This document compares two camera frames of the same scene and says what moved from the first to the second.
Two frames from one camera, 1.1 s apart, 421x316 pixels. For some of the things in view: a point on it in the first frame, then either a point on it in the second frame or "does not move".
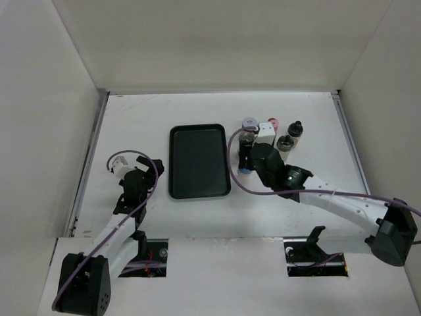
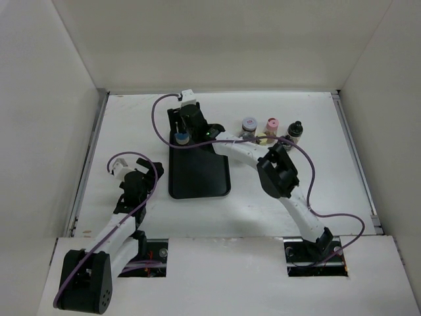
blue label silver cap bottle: (245, 171) to (181, 138)
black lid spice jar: (247, 136) does not move
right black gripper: (245, 151) to (173, 114)
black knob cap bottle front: (285, 144) does not move
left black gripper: (151, 179) does not move
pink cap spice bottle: (275, 123) does not move
